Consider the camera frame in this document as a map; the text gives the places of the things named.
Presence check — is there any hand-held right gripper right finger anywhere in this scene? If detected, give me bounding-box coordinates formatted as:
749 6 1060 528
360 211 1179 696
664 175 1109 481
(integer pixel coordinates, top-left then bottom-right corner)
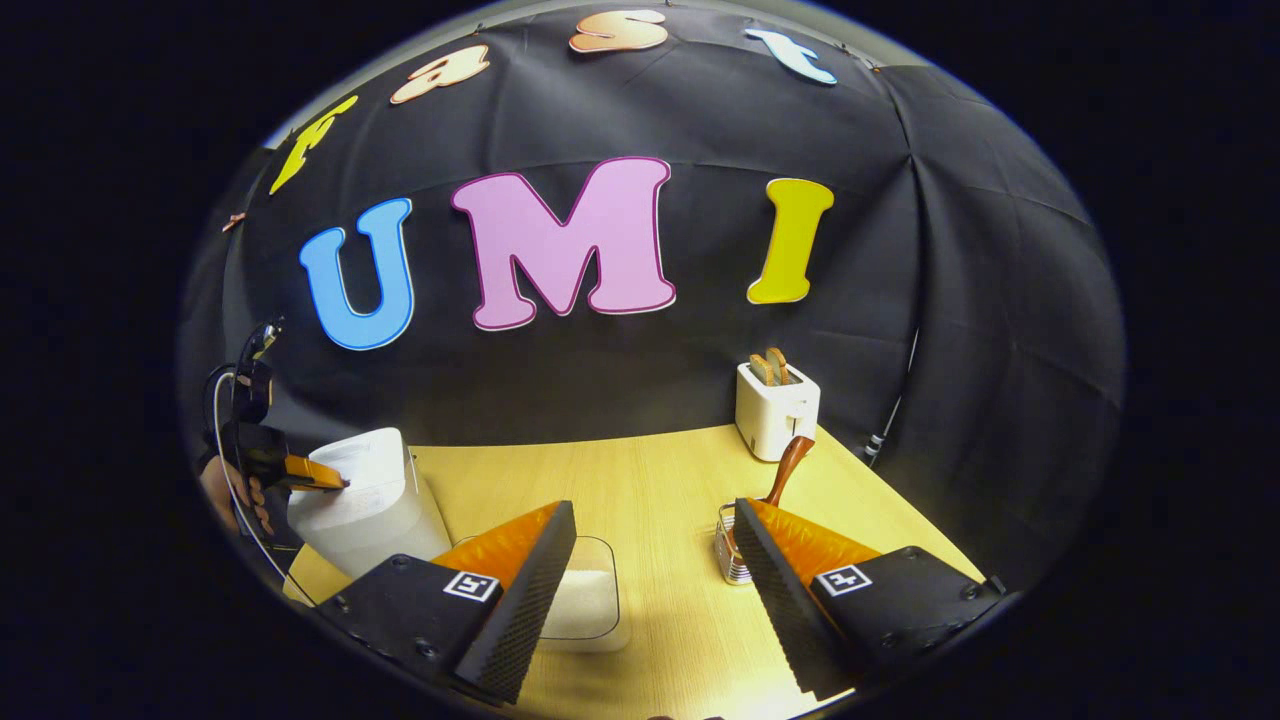
733 497 1006 701

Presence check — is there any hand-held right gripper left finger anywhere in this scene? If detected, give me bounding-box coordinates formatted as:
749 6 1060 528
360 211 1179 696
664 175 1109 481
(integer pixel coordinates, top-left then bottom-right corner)
318 500 579 706

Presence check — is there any white rice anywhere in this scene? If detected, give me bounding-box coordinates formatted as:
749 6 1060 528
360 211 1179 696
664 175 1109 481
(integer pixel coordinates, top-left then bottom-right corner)
540 570 619 639

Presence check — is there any white rice cooker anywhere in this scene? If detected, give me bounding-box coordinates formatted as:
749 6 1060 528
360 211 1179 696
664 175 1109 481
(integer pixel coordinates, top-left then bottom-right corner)
287 427 453 581

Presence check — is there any wire metal chopstick holder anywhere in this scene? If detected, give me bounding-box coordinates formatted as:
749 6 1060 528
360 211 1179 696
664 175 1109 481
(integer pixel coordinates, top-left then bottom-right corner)
716 503 761 586

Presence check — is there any brown wooden spoon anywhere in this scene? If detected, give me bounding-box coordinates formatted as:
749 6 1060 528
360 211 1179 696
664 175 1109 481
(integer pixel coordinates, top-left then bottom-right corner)
765 435 816 509

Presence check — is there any clear plastic container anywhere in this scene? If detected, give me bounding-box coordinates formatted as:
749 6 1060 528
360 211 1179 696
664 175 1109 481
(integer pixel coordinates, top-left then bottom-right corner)
455 535 633 653

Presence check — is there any white toaster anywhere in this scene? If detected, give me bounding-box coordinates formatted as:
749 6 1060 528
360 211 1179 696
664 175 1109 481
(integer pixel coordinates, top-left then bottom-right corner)
735 360 821 462

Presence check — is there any black backdrop cloth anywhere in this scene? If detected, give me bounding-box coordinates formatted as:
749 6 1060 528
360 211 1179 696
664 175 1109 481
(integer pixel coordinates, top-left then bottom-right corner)
180 5 1126 591

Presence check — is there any left gripper white cable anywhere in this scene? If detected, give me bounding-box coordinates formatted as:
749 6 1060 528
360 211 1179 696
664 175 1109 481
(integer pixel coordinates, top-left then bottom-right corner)
213 372 316 606

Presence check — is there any grey power cable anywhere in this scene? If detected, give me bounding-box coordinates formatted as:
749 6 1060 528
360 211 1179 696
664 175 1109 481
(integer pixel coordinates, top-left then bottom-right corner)
865 330 921 466

